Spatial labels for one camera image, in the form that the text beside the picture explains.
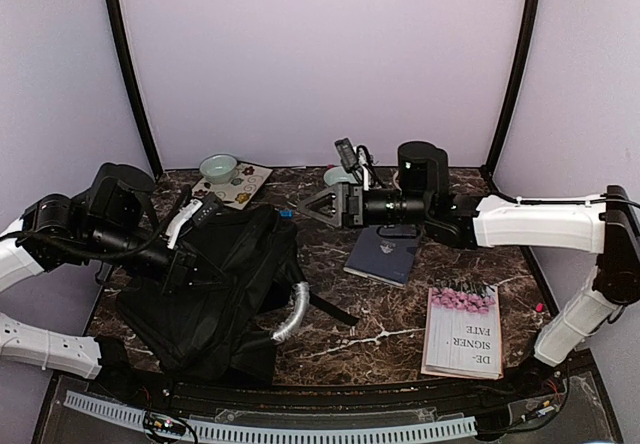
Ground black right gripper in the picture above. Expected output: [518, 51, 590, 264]
[297, 182, 432, 230]

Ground black student backpack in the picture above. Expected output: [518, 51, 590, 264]
[114, 203, 360, 388]

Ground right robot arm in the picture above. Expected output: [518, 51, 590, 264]
[297, 139, 639, 398]

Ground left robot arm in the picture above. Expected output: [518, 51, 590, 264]
[1, 163, 228, 400]

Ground pale green bowl centre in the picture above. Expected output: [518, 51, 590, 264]
[323, 167, 352, 187]

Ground dark blue wrapped book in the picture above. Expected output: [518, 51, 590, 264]
[343, 225, 421, 287]

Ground floral square plate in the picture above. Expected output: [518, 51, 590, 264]
[192, 162, 273, 210]

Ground pale green bowl on plate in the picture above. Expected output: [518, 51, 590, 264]
[199, 154, 238, 185]

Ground white book with pink flowers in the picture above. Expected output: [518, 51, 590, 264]
[421, 284, 503, 380]

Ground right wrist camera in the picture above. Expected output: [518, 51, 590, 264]
[334, 138, 376, 186]

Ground white slotted cable duct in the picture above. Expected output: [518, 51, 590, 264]
[63, 391, 477, 443]

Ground black right frame post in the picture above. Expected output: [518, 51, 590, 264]
[481, 0, 539, 180]

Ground black frame post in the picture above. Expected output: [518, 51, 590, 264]
[105, 0, 164, 179]
[481, 0, 539, 180]

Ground black left frame post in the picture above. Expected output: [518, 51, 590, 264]
[105, 0, 164, 179]

